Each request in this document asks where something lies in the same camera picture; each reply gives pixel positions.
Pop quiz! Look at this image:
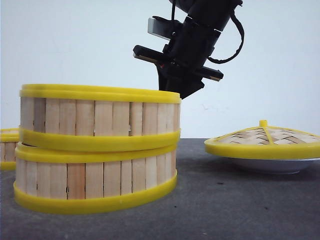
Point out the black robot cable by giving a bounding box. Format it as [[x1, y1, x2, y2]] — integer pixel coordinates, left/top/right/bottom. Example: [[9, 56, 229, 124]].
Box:
[[170, 0, 245, 64]]

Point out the bamboo steamer basket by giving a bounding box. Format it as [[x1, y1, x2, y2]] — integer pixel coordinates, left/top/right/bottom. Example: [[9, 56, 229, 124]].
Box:
[[20, 84, 181, 152], [0, 128, 19, 171], [13, 143, 177, 215]]

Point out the white plate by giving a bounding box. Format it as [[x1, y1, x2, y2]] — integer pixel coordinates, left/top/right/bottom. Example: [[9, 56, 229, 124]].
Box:
[[209, 155, 320, 175]]

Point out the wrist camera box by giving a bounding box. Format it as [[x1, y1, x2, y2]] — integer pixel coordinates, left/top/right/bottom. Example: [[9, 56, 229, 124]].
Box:
[[147, 16, 183, 40]]

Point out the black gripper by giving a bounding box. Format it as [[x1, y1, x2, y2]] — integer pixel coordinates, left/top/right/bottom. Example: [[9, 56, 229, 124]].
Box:
[[133, 17, 224, 99]]

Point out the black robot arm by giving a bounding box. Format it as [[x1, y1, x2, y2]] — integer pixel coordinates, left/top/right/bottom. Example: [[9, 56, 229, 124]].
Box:
[[133, 0, 245, 99]]

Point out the woven bamboo steamer lid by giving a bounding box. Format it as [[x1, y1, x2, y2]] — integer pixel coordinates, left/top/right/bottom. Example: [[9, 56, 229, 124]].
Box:
[[204, 120, 320, 160]]

